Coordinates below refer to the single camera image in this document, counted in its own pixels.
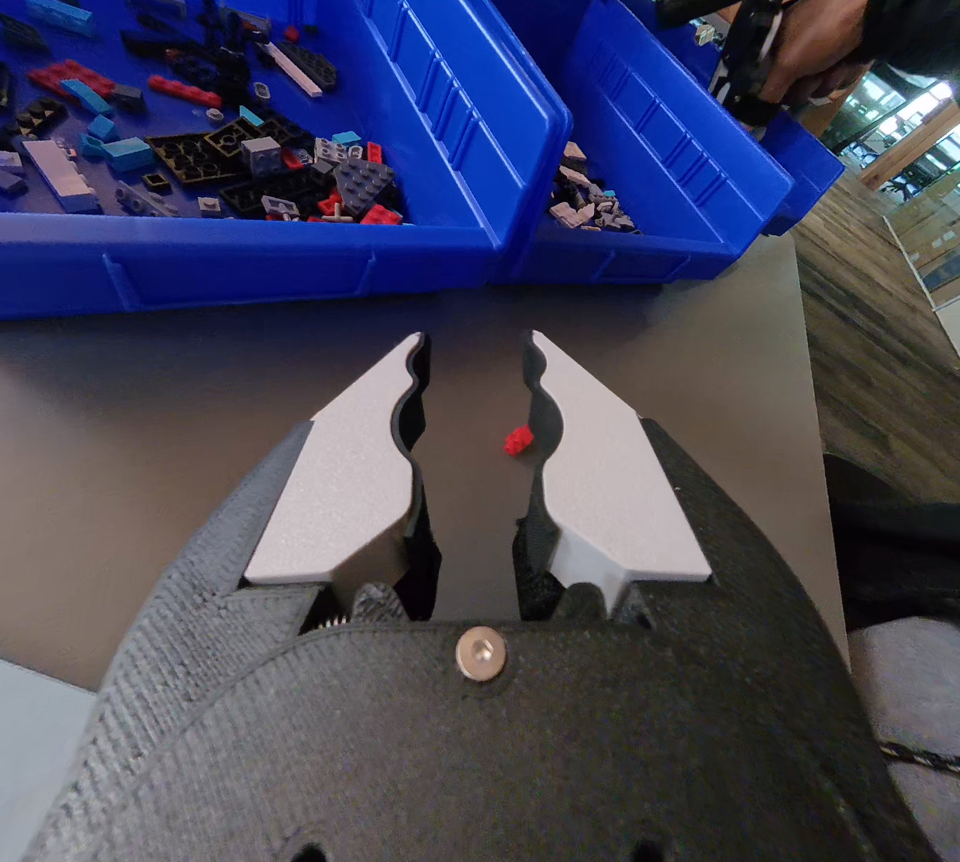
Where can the narrow blue plastic bin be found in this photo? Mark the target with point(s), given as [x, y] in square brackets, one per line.
[675, 126]
[810, 156]

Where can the pile of mixed toy bricks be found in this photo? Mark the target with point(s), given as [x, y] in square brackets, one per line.
[225, 149]

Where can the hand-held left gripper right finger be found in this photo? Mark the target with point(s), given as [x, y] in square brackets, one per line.
[622, 494]

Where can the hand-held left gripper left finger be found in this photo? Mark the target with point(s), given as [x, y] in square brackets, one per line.
[337, 494]

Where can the pile of pale grey bricks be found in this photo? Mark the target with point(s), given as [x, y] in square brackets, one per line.
[592, 194]

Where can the toy brick instruction booklet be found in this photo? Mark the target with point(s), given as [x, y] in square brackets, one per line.
[37, 749]

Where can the wide blue plastic bin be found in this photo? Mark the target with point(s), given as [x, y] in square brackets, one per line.
[225, 269]

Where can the person's black jacket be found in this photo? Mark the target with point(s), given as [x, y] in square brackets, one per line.
[892, 539]

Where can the person's grey pants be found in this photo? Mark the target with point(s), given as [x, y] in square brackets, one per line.
[915, 689]

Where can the small red toy brick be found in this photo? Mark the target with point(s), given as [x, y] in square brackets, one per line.
[517, 440]

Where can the person's right hand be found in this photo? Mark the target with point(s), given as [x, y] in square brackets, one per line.
[832, 29]

